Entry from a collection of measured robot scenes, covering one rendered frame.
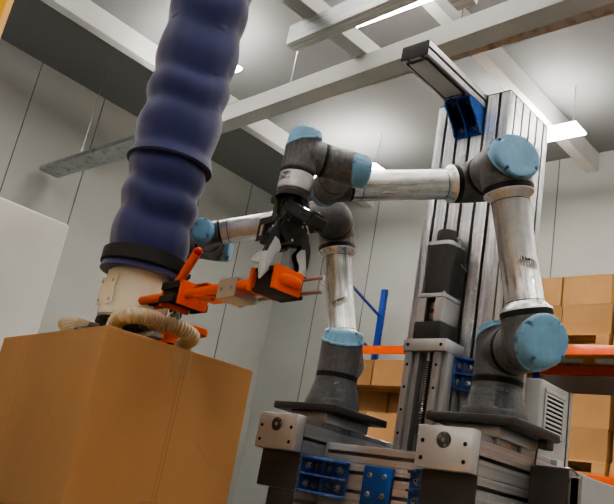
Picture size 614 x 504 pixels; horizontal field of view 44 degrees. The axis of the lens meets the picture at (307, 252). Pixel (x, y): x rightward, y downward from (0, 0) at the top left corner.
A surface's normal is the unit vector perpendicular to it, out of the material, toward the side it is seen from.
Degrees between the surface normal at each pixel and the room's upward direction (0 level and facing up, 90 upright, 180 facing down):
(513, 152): 83
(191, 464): 90
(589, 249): 90
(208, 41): 81
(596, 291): 90
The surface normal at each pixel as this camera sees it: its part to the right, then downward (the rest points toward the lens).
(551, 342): 0.25, -0.14
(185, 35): -0.10, -0.38
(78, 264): 0.73, -0.08
